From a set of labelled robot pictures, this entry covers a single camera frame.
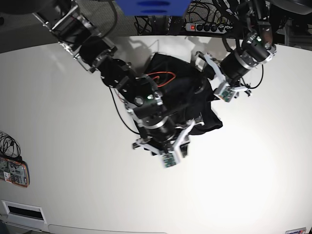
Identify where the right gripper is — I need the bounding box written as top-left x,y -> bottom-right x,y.
143,117 -> 190,158

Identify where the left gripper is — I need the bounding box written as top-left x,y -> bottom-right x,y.
195,52 -> 250,83

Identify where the black T-shirt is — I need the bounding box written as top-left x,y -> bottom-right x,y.
145,53 -> 223,135

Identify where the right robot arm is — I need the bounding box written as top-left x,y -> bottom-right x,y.
32,0 -> 193,161

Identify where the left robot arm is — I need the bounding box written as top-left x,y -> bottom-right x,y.
138,0 -> 276,159

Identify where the white power strip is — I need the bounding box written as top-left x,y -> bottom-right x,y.
185,23 -> 233,34

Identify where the blue plastic bin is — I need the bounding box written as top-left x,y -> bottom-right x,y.
116,0 -> 191,16

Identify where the card at table edge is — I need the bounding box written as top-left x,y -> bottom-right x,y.
285,227 -> 307,234

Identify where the orange electronics case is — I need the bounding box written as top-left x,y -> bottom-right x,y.
0,156 -> 30,188

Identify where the black coiled cable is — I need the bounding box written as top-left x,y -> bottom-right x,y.
0,131 -> 21,159

